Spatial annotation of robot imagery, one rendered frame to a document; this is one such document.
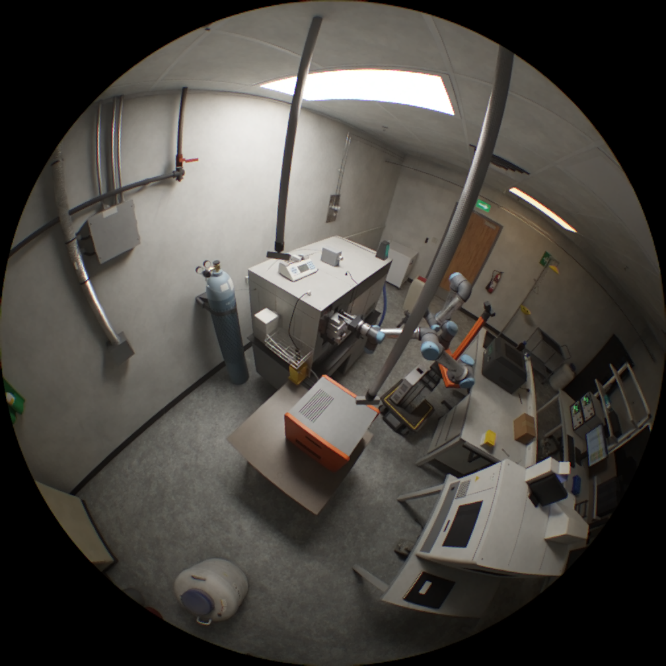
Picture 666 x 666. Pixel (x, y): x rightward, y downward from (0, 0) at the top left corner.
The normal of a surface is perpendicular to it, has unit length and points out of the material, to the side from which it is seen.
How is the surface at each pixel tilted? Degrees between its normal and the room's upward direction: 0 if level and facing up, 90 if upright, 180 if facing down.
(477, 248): 90
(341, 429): 0
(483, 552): 0
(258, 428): 0
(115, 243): 90
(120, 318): 90
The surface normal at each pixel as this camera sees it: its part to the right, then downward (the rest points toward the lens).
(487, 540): 0.17, -0.70
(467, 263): -0.56, 0.51
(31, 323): 0.81, 0.50
